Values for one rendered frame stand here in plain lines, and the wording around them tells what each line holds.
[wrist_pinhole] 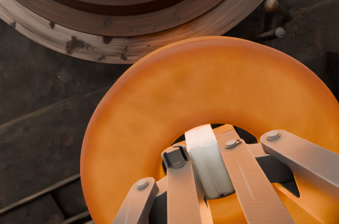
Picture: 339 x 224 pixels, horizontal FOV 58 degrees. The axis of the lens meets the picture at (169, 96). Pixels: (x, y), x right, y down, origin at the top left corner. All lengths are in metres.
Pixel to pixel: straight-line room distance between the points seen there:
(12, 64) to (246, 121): 0.51
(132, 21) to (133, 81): 0.23
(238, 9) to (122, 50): 0.15
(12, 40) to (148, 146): 0.48
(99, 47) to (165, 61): 0.26
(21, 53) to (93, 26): 0.25
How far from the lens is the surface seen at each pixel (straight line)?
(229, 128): 0.18
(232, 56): 0.16
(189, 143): 0.15
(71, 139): 0.55
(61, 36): 0.42
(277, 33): 0.32
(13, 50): 0.62
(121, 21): 0.38
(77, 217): 0.57
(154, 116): 0.16
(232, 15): 0.40
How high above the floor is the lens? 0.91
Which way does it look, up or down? 11 degrees down
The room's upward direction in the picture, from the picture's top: 22 degrees counter-clockwise
